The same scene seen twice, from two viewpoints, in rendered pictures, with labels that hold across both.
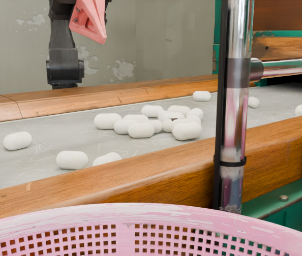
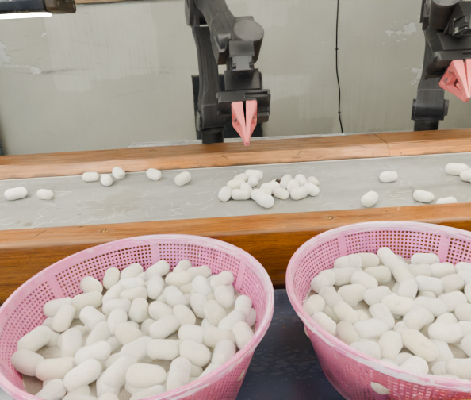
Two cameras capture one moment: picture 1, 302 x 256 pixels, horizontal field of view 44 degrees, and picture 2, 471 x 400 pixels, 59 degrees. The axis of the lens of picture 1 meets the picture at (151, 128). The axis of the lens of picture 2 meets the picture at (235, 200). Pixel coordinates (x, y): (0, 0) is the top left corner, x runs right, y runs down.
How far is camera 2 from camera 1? 0.35 m
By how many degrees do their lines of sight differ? 37
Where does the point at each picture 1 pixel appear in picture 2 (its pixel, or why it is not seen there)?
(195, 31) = not seen: outside the picture
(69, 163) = (421, 198)
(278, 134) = not seen: outside the picture
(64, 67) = (429, 106)
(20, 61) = (383, 74)
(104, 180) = (440, 213)
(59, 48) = (427, 88)
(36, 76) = (396, 90)
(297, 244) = not seen: outside the picture
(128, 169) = (457, 209)
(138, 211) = (453, 232)
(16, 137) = (388, 175)
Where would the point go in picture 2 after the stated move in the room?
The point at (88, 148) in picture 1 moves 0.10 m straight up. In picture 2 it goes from (436, 189) to (444, 130)
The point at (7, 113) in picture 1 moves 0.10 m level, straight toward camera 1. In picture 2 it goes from (379, 151) to (381, 165)
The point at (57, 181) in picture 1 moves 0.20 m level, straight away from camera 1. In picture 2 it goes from (414, 209) to (414, 165)
